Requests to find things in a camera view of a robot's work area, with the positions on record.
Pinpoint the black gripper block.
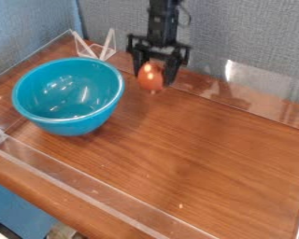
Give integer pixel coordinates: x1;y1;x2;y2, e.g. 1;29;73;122
125;34;191;86

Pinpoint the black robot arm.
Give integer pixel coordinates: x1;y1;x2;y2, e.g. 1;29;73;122
125;0;191;86

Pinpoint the blue bowl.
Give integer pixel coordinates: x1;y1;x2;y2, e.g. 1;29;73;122
12;57;124;136

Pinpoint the clear acrylic back barrier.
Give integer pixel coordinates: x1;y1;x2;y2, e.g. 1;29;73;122
109;50;299;132

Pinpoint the clear acrylic barrier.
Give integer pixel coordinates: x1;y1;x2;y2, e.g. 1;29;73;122
109;50;299;132
0;128;218;239

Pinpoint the clear acrylic front barrier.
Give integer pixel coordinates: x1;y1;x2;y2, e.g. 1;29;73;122
0;128;218;239

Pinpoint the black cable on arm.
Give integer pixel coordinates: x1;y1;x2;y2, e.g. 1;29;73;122
177;0;193;29

